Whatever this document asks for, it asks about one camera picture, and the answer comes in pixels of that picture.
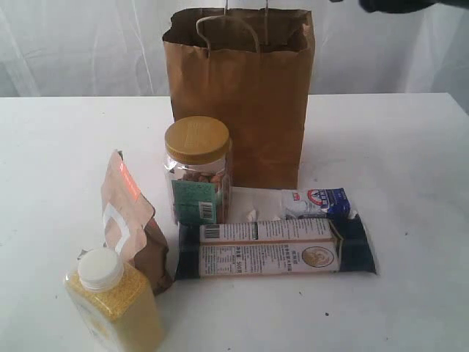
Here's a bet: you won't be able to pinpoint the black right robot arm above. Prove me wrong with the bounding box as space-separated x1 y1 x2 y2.
358 0 469 14

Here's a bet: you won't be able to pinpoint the yellow millet bottle white cap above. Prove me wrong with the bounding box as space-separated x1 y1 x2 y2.
64 248 164 351

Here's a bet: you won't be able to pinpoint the brown paper shopping bag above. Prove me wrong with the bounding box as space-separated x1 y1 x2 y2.
162 7 315 189

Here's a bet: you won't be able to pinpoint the clear jar gold lid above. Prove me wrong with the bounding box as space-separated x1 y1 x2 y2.
164 116 232 225

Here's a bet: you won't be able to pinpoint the long noodle package dark ends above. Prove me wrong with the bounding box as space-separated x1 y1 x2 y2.
175 216 377 280

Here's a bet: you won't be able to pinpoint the white blue salt packet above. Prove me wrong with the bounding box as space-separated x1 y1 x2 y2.
281 188 358 219

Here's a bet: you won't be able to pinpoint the small torn plastic scrap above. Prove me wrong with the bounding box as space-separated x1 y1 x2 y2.
77 249 92 261

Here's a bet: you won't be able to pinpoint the white backdrop curtain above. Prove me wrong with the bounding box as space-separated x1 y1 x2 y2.
1 1 468 105

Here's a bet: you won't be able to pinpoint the kraft stand-up coffee pouch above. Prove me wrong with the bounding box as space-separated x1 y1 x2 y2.
101 150 172 294

